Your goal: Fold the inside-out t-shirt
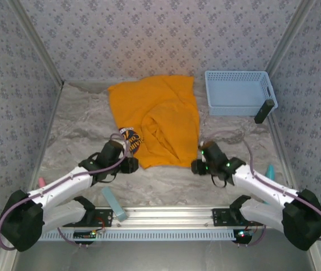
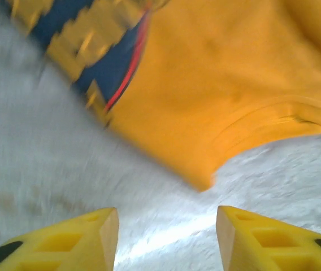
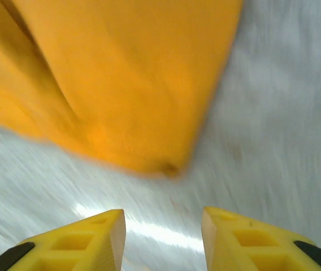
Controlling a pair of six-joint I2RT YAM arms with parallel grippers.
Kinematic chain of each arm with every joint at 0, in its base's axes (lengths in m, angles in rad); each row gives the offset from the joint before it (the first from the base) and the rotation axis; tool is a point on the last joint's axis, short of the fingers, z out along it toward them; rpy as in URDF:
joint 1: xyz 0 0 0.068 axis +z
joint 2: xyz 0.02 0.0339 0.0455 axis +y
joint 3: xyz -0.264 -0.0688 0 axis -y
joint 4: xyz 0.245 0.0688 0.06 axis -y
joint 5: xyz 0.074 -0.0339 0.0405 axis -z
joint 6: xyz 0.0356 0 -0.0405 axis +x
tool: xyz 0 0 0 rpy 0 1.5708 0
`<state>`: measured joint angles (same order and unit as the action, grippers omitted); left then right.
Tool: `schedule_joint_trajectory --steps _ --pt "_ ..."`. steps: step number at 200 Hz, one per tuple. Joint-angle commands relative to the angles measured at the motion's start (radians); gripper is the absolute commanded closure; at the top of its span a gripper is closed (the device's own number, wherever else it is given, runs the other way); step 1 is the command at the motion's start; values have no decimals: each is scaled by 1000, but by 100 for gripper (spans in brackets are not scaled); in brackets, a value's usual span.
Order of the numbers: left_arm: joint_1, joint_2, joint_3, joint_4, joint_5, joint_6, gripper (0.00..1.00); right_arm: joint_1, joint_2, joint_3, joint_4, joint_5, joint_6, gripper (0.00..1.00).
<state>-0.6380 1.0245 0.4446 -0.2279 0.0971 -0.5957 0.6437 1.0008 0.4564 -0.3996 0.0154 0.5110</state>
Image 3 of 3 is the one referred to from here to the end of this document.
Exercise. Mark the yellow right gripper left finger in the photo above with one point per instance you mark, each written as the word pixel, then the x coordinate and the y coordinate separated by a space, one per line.
pixel 87 245

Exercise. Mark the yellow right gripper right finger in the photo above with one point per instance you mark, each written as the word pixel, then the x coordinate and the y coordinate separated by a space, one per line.
pixel 234 248

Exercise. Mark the orange t-shirt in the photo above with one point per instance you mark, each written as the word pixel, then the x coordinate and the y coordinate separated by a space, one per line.
pixel 121 84

